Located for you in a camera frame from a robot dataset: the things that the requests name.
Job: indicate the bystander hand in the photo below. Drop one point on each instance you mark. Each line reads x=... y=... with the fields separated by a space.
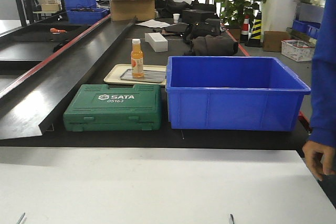
x=319 y=159

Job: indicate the grey metal tray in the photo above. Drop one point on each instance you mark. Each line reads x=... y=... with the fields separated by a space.
x=149 y=76

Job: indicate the beige plastic tray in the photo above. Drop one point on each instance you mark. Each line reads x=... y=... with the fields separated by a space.
x=113 y=77

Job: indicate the blue sleeved bystander arm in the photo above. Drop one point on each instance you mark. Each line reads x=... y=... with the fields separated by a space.
x=323 y=80

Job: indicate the white plastic basket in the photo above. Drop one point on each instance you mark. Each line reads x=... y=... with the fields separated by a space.
x=297 y=50

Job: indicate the brown cardboard box on floor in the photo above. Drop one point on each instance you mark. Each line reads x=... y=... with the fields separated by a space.
x=272 y=40

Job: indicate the large blue plastic bin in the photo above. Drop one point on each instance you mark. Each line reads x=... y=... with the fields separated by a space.
x=232 y=93

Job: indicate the black yellow traffic cone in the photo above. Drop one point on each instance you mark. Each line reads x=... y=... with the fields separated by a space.
x=255 y=37

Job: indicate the orange white traffic cone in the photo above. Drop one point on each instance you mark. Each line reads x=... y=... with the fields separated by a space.
x=244 y=35

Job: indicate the dark brown cloth bundle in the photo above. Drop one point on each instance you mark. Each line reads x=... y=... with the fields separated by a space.
x=212 y=46

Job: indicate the black equipment box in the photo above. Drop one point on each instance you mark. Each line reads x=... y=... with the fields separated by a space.
x=191 y=16

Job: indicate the white rectangular box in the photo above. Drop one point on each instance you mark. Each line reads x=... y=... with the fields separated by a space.
x=157 y=42

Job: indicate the white paper cup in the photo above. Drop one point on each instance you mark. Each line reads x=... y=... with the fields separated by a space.
x=176 y=17

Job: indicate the orange juice bottle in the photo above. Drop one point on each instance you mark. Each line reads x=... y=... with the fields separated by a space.
x=137 y=59

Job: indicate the green SATA tool case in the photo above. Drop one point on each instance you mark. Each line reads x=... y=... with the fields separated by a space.
x=98 y=107

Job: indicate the large cardboard box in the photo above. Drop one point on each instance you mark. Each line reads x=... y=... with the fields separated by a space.
x=122 y=10

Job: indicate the blue crate on conveyor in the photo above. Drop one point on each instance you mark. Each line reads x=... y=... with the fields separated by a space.
x=86 y=17

